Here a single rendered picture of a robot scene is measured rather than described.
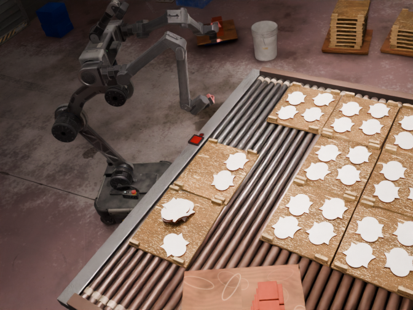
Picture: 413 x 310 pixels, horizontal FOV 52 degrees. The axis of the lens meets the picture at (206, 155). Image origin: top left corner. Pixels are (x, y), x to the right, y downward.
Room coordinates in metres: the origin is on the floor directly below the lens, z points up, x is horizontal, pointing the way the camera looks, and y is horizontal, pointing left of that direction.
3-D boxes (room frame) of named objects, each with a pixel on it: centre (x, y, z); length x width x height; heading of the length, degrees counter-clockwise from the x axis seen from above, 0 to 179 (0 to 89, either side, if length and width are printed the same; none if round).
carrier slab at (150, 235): (1.41, 0.22, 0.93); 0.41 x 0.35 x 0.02; 143
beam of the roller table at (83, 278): (1.91, 0.15, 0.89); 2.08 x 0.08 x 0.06; 141
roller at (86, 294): (1.87, 0.09, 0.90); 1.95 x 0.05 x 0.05; 141
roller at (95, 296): (1.83, 0.06, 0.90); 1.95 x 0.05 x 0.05; 141
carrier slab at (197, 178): (1.74, -0.04, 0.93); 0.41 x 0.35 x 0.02; 141
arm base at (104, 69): (2.17, 0.45, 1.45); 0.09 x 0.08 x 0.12; 167
